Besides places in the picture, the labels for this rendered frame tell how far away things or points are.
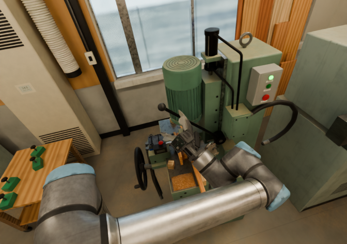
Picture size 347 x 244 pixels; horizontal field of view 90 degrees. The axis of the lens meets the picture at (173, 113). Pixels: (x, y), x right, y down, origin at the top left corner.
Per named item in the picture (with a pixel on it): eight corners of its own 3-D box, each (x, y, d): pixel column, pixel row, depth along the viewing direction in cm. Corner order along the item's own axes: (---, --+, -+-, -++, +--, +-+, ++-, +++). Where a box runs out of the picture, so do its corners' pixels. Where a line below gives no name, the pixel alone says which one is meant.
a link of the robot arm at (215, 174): (239, 176, 72) (221, 191, 74) (217, 153, 75) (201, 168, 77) (239, 184, 63) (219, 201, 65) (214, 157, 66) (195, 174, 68)
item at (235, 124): (222, 128, 92) (224, 106, 83) (238, 124, 93) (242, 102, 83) (229, 140, 86) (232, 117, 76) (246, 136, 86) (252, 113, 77)
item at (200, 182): (178, 121, 136) (178, 118, 134) (180, 121, 137) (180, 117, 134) (203, 201, 89) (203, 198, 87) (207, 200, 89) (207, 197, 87)
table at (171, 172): (147, 128, 143) (146, 123, 139) (184, 120, 145) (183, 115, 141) (156, 203, 97) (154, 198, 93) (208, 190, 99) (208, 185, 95)
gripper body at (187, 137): (178, 131, 70) (199, 154, 67) (187, 126, 78) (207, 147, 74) (168, 143, 74) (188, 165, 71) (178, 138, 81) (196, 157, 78)
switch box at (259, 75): (245, 98, 82) (251, 66, 72) (265, 94, 83) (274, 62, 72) (252, 106, 77) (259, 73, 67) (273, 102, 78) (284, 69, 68)
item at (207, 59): (200, 66, 84) (200, 28, 73) (216, 63, 84) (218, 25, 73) (206, 73, 78) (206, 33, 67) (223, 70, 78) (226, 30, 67)
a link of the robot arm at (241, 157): (269, 164, 64) (244, 185, 67) (248, 142, 73) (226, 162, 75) (261, 157, 58) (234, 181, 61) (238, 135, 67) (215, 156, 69)
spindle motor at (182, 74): (167, 109, 103) (159, 58, 82) (196, 103, 104) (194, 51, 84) (173, 130, 89) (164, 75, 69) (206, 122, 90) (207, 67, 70)
